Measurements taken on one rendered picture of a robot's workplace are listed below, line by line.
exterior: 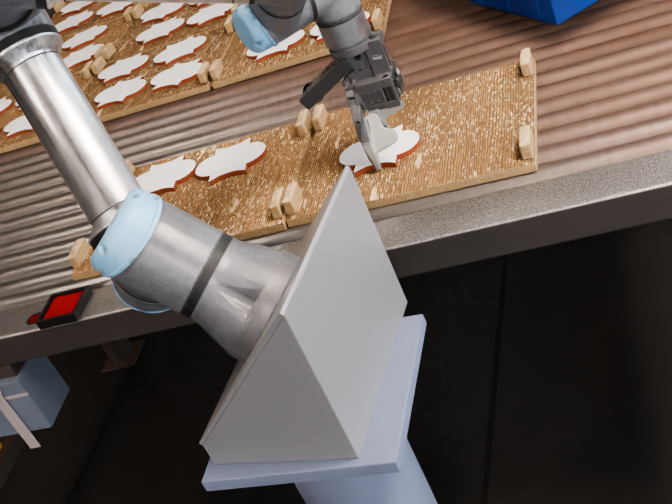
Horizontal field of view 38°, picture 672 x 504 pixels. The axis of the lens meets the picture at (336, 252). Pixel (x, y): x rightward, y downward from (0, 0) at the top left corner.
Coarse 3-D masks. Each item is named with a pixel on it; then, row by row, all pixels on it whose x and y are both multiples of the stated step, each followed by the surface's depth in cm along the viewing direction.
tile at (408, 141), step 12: (408, 132) 165; (360, 144) 168; (396, 144) 163; (408, 144) 161; (348, 156) 166; (360, 156) 164; (384, 156) 161; (396, 156) 160; (360, 168) 161; (372, 168) 161
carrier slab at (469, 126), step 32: (512, 64) 173; (416, 96) 177; (448, 96) 172; (480, 96) 168; (512, 96) 164; (352, 128) 176; (416, 128) 167; (448, 128) 163; (480, 128) 159; (512, 128) 155; (320, 160) 171; (416, 160) 159; (448, 160) 155; (480, 160) 151; (512, 160) 148; (320, 192) 162; (384, 192) 154; (416, 192) 152; (288, 224) 159
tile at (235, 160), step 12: (240, 144) 186; (252, 144) 184; (264, 144) 182; (216, 156) 185; (228, 156) 183; (240, 156) 182; (252, 156) 180; (264, 156) 180; (204, 168) 183; (216, 168) 181; (228, 168) 179; (240, 168) 178; (204, 180) 181; (216, 180) 179
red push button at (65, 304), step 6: (72, 294) 167; (78, 294) 166; (54, 300) 167; (60, 300) 167; (66, 300) 166; (72, 300) 165; (54, 306) 166; (60, 306) 165; (66, 306) 164; (72, 306) 163; (48, 312) 165; (54, 312) 164; (60, 312) 163; (66, 312) 162
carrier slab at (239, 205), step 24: (288, 144) 181; (144, 168) 196; (264, 168) 176; (288, 168) 173; (168, 192) 183; (192, 192) 179; (216, 192) 176; (240, 192) 172; (264, 192) 169; (216, 216) 169; (240, 216) 165; (264, 216) 162
